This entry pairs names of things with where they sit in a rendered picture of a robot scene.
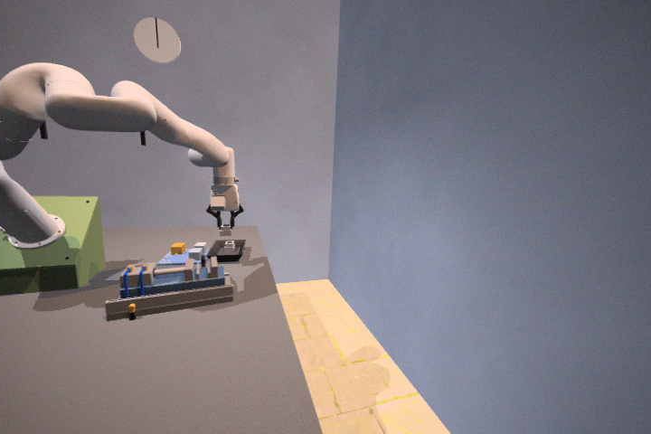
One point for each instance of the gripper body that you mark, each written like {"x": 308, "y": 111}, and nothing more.
{"x": 231, "y": 195}

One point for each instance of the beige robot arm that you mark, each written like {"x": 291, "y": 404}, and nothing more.
{"x": 30, "y": 92}

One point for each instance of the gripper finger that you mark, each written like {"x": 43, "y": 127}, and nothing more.
{"x": 233, "y": 215}
{"x": 216, "y": 215}

